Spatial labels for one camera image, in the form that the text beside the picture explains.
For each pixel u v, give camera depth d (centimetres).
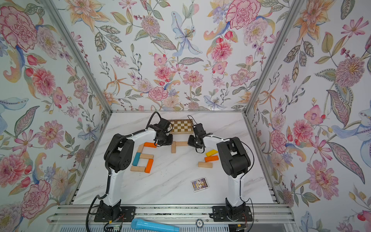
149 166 91
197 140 76
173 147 100
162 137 87
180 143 101
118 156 56
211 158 93
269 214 78
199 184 82
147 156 96
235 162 53
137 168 87
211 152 96
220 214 73
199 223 72
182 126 108
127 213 74
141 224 68
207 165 92
